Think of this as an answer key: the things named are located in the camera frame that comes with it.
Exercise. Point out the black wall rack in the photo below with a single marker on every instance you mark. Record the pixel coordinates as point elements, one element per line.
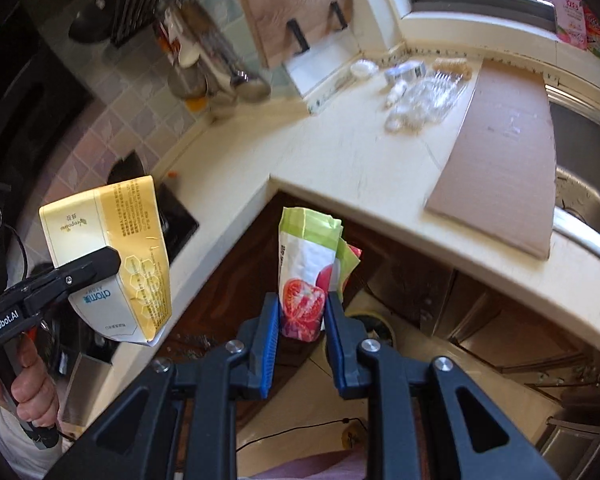
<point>140,5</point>

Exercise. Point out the large yellow pouch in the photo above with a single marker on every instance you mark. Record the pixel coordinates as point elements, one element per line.
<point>125,220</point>

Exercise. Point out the black range hood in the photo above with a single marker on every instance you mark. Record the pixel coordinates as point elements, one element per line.
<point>25,110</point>

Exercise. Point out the metal strainer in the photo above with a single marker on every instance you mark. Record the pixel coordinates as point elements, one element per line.
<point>187,85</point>

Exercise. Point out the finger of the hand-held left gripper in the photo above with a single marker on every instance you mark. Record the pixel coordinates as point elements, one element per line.
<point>85,270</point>

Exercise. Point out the black cutting board rack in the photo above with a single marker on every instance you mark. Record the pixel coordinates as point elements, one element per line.
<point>300,35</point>

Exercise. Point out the pink bottle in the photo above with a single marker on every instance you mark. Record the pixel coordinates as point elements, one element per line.
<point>570,15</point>

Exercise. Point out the small white box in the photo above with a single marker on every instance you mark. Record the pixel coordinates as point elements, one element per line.
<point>405,71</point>

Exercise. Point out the green white tomato pouch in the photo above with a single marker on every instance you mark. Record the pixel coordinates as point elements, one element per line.
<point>300,270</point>

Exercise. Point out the small black pan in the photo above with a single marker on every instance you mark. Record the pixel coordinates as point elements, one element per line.
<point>87,25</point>

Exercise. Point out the wooden cabinet door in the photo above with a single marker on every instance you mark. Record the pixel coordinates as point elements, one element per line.
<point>230,270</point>

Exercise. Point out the black wok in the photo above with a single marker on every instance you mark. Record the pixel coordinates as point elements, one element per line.
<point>130,170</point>

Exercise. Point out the wooden cutting board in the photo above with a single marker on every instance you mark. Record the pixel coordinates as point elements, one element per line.
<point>280,0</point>

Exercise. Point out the clear plastic tray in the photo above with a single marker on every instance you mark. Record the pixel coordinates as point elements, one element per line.
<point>425,105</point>

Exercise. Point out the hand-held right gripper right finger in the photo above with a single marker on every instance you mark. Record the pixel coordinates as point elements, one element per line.
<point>335,345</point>

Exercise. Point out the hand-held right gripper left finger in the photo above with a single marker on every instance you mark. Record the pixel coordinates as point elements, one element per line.
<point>269,350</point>

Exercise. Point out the yellow knit slipper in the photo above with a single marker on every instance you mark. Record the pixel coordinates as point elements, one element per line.
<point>354,439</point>

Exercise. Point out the cardboard sheet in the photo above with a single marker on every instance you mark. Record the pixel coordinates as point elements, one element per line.
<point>500,160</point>

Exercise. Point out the white rice spoon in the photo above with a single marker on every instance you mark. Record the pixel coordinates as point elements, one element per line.
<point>189,55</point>

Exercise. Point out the small clear plastic bottle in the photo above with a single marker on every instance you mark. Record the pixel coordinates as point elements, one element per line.
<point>397,94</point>

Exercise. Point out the steel ladle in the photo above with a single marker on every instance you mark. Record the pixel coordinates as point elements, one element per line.
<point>252,87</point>

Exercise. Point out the person's pink trousers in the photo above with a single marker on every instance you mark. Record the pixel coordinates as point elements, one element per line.
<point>310,467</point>

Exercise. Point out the black gas stove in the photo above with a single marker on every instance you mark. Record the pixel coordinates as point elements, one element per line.
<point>180,230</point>

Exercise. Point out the person's left hand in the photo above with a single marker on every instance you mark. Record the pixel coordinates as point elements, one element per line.
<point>35,390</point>

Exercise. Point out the steel sink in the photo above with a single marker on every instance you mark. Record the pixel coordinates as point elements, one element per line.
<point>590,160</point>

